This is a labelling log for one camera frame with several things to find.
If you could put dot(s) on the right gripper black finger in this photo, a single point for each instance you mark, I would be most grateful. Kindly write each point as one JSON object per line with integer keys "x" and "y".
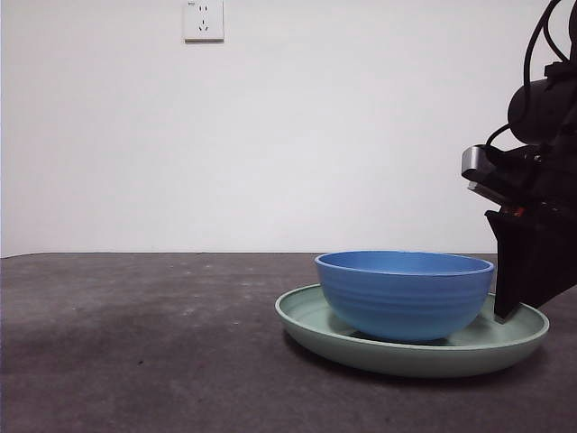
{"x": 532, "y": 261}

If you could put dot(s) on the blue ribbed bowl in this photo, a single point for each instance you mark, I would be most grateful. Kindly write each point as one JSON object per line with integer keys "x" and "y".
{"x": 401, "y": 302}

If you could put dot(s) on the green round plate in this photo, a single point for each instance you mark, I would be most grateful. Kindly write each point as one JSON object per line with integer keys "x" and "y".
{"x": 405, "y": 361}

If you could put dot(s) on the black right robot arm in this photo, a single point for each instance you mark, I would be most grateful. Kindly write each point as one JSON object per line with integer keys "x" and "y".
{"x": 545, "y": 113}

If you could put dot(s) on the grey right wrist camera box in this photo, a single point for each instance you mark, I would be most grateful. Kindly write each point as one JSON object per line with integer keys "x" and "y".
{"x": 477, "y": 163}

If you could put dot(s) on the white wall power socket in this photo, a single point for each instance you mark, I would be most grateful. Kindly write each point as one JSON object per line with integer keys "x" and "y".
{"x": 204, "y": 20}

